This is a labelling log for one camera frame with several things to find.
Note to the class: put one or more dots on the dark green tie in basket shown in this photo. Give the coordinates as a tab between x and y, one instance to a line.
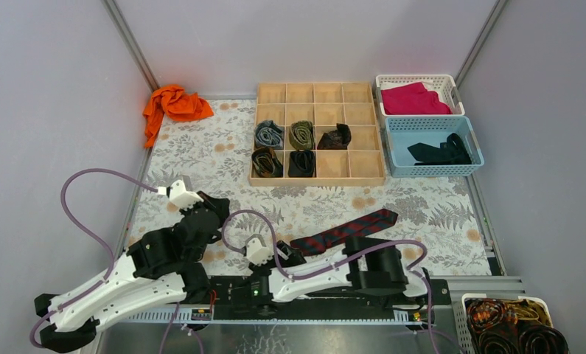
451	152

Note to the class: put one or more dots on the white basket of ties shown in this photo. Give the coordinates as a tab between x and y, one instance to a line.
459	308

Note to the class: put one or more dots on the red navy striped tie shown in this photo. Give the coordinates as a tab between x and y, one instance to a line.
360	227

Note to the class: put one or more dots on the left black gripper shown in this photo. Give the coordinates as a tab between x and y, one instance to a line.
211	209

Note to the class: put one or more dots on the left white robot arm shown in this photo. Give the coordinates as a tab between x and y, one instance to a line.
164	266

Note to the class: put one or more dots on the wooden compartment tray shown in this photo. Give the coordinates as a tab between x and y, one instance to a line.
325	105

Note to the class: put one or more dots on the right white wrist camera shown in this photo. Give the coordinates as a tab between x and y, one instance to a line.
257	251

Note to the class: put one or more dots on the brown black rolled tie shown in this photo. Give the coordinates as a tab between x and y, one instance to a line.
266	164

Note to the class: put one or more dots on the blue plastic basket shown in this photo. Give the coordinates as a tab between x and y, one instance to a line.
402	132

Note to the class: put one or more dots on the magenta cloth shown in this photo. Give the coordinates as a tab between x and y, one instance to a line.
413	98

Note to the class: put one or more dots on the dark brown patterned rolled tie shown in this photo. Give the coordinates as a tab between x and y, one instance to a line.
337	139

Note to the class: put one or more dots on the white plastic basket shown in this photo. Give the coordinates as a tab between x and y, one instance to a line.
443	84

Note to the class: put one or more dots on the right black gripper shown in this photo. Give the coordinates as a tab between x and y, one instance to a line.
295	257

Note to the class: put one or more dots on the orange black patterned tie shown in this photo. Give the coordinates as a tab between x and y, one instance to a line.
521	325

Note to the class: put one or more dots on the olive green rolled tie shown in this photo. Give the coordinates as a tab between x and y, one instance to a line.
301	135

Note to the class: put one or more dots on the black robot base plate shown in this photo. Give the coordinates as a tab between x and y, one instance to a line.
224	293

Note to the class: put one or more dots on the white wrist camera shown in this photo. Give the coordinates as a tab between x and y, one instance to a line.
180	193
257	251

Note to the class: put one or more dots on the floral table mat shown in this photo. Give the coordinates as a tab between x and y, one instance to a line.
216	155

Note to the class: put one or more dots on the orange cloth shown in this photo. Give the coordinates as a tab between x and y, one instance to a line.
173	102

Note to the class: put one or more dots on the grey blue rolled tie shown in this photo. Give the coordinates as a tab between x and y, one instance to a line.
270	135

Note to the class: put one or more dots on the perforated metal cable rail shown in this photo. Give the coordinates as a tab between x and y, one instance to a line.
305	315

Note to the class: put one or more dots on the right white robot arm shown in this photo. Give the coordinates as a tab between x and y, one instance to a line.
369	266

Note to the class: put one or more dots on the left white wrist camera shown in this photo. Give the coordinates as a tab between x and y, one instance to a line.
180	193

